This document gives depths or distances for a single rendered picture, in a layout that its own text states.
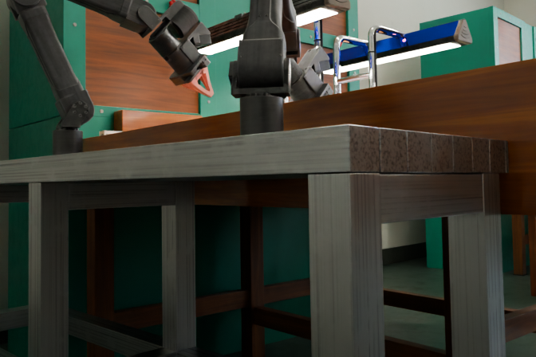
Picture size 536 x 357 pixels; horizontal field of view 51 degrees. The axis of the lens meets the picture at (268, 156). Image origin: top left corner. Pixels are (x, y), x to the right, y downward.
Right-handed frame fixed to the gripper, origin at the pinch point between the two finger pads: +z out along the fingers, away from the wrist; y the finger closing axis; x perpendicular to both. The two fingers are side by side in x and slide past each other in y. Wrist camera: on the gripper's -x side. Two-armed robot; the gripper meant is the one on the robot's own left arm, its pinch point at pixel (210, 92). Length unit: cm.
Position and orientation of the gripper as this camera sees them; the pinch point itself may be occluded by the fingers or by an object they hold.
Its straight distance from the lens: 144.6
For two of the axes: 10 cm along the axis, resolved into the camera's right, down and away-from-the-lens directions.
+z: 5.9, 6.7, 4.6
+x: -4.9, 7.4, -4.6
